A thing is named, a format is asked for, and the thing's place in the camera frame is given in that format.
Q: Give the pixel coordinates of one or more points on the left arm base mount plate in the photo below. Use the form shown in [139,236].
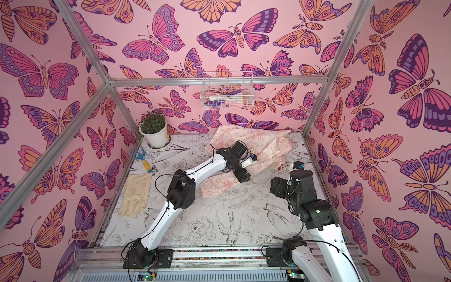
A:
[158,259]

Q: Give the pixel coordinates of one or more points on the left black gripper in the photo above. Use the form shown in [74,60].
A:
[239,176]

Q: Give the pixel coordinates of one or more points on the white wire basket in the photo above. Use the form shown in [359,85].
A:
[225,90]

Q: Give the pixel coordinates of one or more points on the blue yellow garden rake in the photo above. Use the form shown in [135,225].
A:
[139,154]

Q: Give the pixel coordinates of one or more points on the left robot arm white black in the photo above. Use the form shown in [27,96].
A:
[180,196]

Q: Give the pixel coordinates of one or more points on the beige work glove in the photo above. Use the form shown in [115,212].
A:
[135,194]

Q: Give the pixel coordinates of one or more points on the potted green plant white pot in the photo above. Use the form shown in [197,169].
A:
[153,127]

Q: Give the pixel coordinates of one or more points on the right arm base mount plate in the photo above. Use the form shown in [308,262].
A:
[278,257]

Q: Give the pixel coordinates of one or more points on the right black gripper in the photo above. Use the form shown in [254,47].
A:
[278,187]

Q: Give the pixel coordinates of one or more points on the aluminium front rail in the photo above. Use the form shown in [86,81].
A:
[209,264]

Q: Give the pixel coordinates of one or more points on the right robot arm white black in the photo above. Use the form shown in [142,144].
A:
[325,256]

